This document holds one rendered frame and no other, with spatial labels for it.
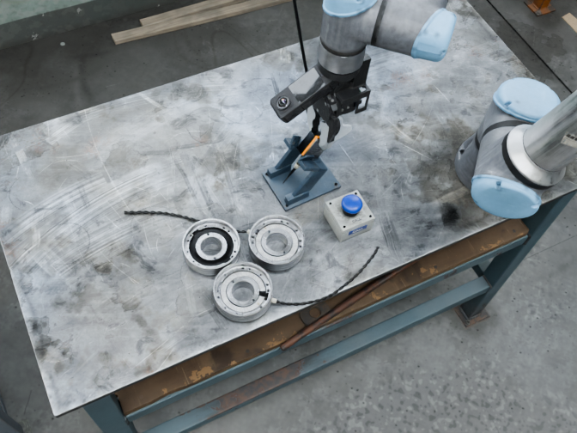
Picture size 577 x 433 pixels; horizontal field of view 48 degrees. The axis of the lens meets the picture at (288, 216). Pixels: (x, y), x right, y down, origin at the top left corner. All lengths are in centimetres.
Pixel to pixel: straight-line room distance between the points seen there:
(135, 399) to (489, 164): 83
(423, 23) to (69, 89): 183
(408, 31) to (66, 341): 75
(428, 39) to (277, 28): 184
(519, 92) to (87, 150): 84
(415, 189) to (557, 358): 101
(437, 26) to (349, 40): 13
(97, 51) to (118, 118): 131
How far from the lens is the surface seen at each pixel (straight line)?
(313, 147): 121
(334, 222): 123
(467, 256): 159
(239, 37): 273
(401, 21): 98
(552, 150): 109
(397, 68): 155
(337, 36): 100
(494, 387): 209
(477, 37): 168
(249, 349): 141
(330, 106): 111
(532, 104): 124
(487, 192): 115
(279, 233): 121
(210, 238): 121
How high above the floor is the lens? 188
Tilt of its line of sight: 59 degrees down
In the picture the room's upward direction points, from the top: 6 degrees clockwise
